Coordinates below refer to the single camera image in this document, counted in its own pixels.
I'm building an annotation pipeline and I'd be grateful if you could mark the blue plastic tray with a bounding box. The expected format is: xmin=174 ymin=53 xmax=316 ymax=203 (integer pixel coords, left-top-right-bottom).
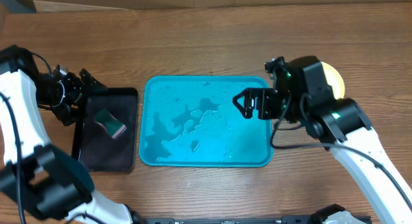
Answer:
xmin=138 ymin=75 xmax=273 ymax=167

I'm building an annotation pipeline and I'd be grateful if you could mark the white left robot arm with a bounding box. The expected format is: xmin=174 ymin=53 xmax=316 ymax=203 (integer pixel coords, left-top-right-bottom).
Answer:
xmin=1 ymin=45 xmax=141 ymax=223

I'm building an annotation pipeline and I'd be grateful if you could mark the black water tray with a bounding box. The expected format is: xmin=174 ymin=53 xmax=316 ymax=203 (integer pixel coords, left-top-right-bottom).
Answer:
xmin=71 ymin=88 xmax=138 ymax=172

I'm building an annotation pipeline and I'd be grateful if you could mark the green and pink sponge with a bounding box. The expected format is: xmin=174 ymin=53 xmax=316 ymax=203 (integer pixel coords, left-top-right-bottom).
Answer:
xmin=93 ymin=109 xmax=127 ymax=139

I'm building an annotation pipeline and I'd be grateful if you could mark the yellow green plate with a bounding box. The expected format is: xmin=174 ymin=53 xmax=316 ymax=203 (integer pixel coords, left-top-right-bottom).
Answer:
xmin=321 ymin=62 xmax=345 ymax=100

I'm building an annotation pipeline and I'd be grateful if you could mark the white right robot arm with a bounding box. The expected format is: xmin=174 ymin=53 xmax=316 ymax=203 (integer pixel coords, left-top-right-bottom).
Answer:
xmin=232 ymin=55 xmax=411 ymax=223

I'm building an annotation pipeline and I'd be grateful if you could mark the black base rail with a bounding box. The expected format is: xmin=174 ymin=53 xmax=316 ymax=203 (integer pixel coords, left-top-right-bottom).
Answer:
xmin=141 ymin=214 xmax=374 ymax=224

